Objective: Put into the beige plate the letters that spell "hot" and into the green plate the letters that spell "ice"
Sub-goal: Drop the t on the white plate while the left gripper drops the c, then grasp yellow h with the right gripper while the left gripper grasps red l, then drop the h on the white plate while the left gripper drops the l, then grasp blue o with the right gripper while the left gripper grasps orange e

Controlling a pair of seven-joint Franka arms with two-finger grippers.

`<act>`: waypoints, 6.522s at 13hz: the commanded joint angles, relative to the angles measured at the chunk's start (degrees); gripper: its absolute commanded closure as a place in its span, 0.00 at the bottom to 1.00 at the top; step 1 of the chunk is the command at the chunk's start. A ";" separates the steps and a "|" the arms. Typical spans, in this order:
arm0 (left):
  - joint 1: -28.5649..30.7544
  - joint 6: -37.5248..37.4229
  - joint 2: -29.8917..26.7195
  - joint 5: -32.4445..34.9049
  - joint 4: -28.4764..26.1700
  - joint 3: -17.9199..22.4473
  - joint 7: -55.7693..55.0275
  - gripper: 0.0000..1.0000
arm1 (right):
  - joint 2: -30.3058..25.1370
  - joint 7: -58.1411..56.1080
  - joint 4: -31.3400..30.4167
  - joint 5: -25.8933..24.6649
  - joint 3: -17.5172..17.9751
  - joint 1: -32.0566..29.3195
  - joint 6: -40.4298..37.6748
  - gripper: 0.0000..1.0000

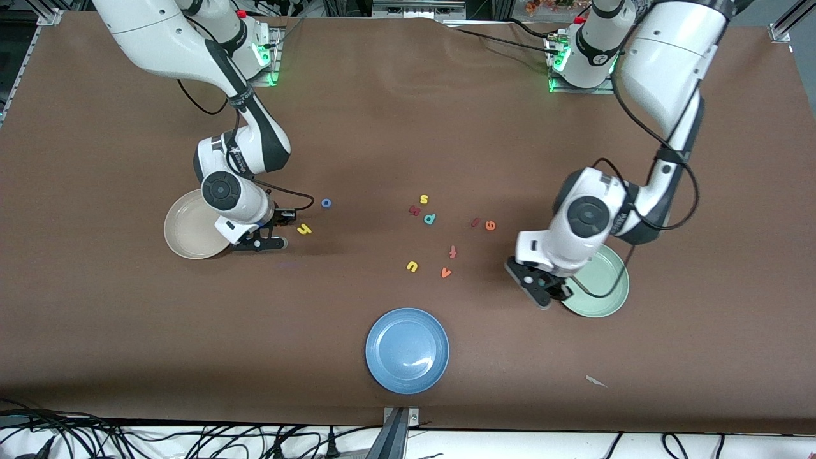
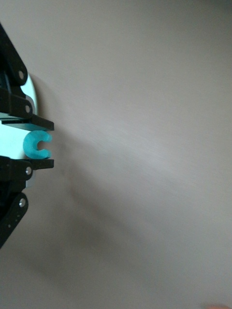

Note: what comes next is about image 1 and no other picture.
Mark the beige brown plate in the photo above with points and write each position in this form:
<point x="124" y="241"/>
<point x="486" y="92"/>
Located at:
<point x="191" y="236"/>

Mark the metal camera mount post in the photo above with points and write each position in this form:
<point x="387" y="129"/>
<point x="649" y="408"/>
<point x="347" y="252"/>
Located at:
<point x="398" y="433"/>

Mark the light green plate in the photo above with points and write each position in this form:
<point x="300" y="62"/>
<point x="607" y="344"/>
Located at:
<point x="605" y="287"/>

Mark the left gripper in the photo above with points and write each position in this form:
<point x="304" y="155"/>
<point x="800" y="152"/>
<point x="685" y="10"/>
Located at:
<point x="563" y="288"/>

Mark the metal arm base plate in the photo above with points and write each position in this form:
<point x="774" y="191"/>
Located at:
<point x="574" y="89"/>
<point x="275" y="70"/>

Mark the aluminium frame rail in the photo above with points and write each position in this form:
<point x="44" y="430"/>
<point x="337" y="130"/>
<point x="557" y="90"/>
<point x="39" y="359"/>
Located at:
<point x="48" y="16"/>
<point x="787" y="22"/>

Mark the blue plate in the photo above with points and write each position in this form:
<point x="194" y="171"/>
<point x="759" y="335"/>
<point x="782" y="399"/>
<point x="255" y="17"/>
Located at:
<point x="407" y="350"/>

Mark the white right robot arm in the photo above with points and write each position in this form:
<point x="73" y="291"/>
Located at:
<point x="159" y="38"/>

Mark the grey power strip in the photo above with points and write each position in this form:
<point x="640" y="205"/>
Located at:
<point x="417" y="9"/>

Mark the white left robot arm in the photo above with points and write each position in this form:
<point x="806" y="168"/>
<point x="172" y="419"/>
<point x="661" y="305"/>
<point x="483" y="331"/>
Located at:
<point x="663" y="70"/>

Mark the large table cover sheet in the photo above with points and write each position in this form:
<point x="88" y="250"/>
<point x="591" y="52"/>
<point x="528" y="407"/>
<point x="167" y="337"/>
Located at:
<point x="382" y="127"/>

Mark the orange flower bunch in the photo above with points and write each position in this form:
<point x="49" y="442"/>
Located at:
<point x="548" y="6"/>

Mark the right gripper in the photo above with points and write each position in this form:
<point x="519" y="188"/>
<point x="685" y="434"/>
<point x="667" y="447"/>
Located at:
<point x="278" y="217"/>

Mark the small white paper scrap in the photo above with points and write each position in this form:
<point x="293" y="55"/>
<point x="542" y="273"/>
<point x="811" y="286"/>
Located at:
<point x="596" y="381"/>

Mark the yellow letter h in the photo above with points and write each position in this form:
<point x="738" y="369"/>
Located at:
<point x="304" y="229"/>

